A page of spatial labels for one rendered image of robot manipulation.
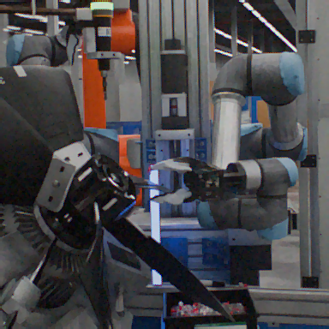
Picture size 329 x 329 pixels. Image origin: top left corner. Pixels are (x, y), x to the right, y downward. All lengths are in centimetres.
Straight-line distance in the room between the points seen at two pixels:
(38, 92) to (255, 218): 58
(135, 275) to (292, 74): 64
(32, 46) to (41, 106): 88
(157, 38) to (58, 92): 89
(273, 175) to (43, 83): 56
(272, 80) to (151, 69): 69
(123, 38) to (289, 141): 357
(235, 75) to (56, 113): 52
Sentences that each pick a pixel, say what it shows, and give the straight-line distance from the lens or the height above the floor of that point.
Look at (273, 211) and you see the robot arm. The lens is 137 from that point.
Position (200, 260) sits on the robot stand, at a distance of 194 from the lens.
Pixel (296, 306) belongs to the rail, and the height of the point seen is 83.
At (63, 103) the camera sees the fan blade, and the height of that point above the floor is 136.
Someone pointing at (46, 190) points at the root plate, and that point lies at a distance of 104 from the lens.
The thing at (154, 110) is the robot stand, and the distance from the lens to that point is 207.
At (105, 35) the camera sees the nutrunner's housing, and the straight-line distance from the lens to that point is 117.
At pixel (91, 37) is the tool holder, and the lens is 117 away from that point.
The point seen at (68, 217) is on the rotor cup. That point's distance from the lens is 108.
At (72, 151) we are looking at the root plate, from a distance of 116.
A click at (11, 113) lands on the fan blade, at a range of 99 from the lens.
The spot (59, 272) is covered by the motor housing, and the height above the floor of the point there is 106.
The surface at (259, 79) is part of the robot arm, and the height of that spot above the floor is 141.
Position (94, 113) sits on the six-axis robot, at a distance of 529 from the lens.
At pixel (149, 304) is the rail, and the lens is 161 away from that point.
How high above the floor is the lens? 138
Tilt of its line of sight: 3 degrees down
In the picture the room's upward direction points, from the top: 1 degrees counter-clockwise
